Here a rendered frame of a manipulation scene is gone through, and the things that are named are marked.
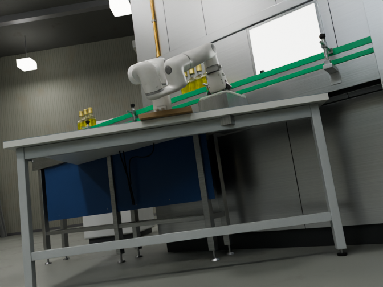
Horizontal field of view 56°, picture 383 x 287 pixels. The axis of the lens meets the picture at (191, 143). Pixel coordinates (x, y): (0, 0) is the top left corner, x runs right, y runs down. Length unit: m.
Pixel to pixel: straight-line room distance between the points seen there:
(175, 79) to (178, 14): 1.16
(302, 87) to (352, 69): 0.24
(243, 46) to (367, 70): 0.79
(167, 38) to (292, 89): 1.15
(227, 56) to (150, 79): 0.87
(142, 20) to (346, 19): 1.50
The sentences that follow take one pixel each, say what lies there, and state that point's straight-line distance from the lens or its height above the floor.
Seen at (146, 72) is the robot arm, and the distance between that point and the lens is 1.60.
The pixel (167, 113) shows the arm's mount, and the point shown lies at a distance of 1.71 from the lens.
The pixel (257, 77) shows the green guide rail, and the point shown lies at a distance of 2.04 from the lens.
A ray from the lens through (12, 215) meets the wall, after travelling 13.49.
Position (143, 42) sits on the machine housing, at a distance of 2.89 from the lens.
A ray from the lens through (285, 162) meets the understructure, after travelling 2.13.
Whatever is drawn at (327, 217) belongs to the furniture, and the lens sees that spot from 1.81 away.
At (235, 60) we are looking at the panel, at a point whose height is 1.15.
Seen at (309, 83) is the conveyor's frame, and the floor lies 0.83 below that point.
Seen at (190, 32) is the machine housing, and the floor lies 1.48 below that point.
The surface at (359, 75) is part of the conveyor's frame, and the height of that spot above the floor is 0.79.
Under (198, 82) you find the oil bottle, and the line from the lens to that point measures 2.26.
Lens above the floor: 0.34
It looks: 9 degrees up
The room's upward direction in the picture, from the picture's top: 8 degrees counter-clockwise
